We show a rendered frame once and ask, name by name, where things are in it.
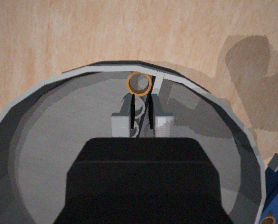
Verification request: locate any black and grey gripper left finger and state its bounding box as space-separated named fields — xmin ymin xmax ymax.
xmin=110 ymin=94 xmax=135 ymax=137

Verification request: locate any blue crate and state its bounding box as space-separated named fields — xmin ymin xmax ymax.
xmin=258 ymin=153 xmax=278 ymax=224

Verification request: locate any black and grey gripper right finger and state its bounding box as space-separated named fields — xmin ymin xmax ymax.
xmin=149 ymin=94 xmax=174 ymax=137

